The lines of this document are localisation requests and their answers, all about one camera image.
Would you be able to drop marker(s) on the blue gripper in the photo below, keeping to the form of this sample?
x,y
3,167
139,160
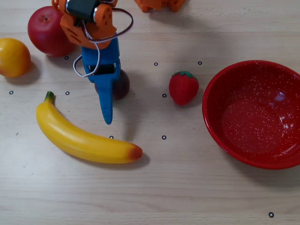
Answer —
x,y
108,56

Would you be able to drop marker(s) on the dark purple plum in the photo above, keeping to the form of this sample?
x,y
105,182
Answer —
x,y
122,86

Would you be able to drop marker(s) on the orange robot base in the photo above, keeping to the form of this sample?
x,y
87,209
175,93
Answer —
x,y
161,4

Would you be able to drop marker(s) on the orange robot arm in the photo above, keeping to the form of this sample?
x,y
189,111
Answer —
x,y
103,23

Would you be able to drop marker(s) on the red speckled bowl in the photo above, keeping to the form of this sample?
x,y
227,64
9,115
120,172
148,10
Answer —
x,y
253,117

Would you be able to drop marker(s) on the yellow toy banana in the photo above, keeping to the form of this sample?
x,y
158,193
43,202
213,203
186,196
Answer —
x,y
77,138

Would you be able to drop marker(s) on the red toy strawberry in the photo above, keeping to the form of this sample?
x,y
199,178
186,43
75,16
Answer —
x,y
184,89

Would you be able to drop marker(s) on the red toy apple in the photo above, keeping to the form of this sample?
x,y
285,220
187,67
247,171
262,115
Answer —
x,y
44,32

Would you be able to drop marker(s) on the yellow orange round fruit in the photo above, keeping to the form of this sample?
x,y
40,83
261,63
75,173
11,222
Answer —
x,y
14,57

